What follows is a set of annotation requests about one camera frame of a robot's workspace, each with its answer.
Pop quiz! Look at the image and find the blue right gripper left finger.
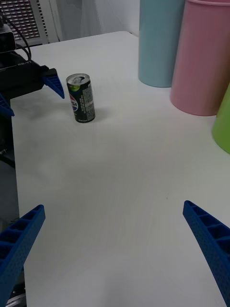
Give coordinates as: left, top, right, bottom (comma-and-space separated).
0, 204, 46, 307

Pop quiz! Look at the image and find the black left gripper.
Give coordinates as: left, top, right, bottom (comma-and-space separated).
0, 51, 66, 117

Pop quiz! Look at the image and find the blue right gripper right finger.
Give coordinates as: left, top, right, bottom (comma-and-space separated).
183, 200, 230, 307

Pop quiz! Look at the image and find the black drink can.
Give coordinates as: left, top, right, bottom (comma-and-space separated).
66, 73, 96, 124

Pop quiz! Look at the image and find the yellow-green plastic bin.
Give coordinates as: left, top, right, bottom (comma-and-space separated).
211, 83, 230, 154

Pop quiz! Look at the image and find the pale blue plastic bin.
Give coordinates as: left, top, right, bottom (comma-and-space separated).
138, 0, 186, 88

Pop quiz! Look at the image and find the pink plastic bin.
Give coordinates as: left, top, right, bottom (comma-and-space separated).
170, 0, 230, 117

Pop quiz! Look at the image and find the pale grey left wrist camera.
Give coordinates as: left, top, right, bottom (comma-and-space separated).
0, 25, 16, 53

